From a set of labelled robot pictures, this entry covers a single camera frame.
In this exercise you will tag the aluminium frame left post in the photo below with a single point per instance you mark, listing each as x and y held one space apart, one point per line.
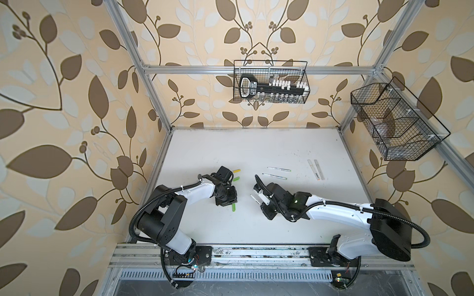
119 21

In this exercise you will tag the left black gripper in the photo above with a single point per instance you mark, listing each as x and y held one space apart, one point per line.
233 199

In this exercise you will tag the black wire basket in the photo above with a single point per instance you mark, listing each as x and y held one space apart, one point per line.
402 126
293 70

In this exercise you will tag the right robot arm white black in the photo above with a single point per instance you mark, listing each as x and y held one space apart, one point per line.
375 228

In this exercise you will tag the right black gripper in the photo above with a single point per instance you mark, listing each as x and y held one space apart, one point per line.
266 213

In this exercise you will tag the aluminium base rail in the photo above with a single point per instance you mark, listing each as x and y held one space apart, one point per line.
245 256

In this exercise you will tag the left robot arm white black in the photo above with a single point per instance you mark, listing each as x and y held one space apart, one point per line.
158 220

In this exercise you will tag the aluminium frame right post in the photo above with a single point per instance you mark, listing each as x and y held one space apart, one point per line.
375 37

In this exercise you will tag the black tool in basket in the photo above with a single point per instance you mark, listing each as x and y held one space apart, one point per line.
250 87

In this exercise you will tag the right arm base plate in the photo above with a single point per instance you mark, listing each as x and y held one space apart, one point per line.
329 257

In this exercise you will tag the right black wire basket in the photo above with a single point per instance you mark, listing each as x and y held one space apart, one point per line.
402 126

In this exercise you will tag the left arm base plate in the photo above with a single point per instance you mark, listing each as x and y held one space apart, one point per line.
197 255

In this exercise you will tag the pen lying on rail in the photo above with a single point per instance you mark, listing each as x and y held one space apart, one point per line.
275 176

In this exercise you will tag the aluminium frame post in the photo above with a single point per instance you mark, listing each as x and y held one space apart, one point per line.
375 37
119 21

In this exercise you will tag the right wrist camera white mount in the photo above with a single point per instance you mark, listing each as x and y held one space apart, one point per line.
259 193

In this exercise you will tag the back black wire basket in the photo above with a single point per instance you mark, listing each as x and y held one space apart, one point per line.
293 70

